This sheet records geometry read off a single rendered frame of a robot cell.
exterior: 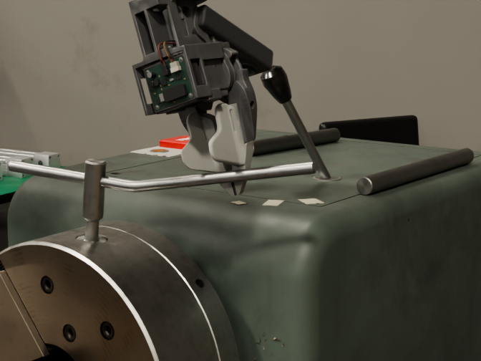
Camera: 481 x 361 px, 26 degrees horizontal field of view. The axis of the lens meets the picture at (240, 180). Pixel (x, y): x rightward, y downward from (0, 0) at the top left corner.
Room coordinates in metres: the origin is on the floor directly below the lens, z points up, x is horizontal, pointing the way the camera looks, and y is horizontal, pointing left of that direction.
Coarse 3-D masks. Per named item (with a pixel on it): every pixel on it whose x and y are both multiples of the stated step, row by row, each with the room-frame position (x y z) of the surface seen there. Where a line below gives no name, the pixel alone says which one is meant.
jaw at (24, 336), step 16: (0, 272) 1.08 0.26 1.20; (0, 288) 1.07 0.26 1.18; (0, 304) 1.06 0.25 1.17; (16, 304) 1.07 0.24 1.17; (0, 320) 1.04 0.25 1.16; (16, 320) 1.05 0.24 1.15; (32, 320) 1.07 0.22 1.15; (0, 336) 1.03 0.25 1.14; (16, 336) 1.04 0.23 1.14; (32, 336) 1.05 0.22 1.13; (0, 352) 1.01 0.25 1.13; (16, 352) 1.03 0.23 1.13; (32, 352) 1.04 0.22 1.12; (48, 352) 1.05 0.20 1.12
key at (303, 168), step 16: (48, 176) 1.08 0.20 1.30; (64, 176) 1.08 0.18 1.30; (80, 176) 1.07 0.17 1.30; (176, 176) 1.04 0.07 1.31; (192, 176) 1.03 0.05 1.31; (208, 176) 1.03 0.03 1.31; (224, 176) 1.02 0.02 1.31; (240, 176) 1.02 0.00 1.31; (256, 176) 1.01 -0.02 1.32; (272, 176) 1.01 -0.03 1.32
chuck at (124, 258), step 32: (0, 256) 1.10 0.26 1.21; (32, 256) 1.06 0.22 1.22; (64, 256) 1.04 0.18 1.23; (96, 256) 1.03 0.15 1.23; (128, 256) 1.05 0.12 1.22; (160, 256) 1.07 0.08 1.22; (32, 288) 1.07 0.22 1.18; (64, 288) 1.04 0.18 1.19; (96, 288) 1.01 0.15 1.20; (128, 288) 1.00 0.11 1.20; (160, 288) 1.03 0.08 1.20; (64, 320) 1.04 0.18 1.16; (96, 320) 1.01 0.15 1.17; (128, 320) 0.99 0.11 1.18; (160, 320) 1.00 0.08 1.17; (192, 320) 1.03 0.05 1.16; (64, 352) 1.12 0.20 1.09; (96, 352) 1.01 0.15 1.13; (128, 352) 0.99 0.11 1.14; (160, 352) 0.97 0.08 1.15; (192, 352) 1.00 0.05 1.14
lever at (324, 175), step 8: (288, 104) 1.28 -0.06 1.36; (288, 112) 1.29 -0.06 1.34; (296, 112) 1.29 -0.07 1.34; (296, 120) 1.29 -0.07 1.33; (296, 128) 1.29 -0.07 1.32; (304, 128) 1.29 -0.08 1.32; (304, 136) 1.29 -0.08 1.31; (304, 144) 1.30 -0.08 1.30; (312, 144) 1.30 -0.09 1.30; (312, 152) 1.30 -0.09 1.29; (312, 160) 1.31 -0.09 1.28; (320, 160) 1.31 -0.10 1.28; (320, 168) 1.31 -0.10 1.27; (320, 176) 1.32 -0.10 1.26; (328, 176) 1.31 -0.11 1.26; (336, 176) 1.32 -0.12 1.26
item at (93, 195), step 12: (84, 168) 1.07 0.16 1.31; (96, 168) 1.06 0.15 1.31; (84, 180) 1.07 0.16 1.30; (96, 180) 1.06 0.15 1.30; (84, 192) 1.07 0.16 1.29; (96, 192) 1.06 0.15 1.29; (84, 204) 1.07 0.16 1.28; (96, 204) 1.06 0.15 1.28; (84, 216) 1.07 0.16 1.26; (96, 216) 1.06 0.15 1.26; (96, 228) 1.07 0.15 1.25; (84, 240) 1.07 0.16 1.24; (96, 240) 1.07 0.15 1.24
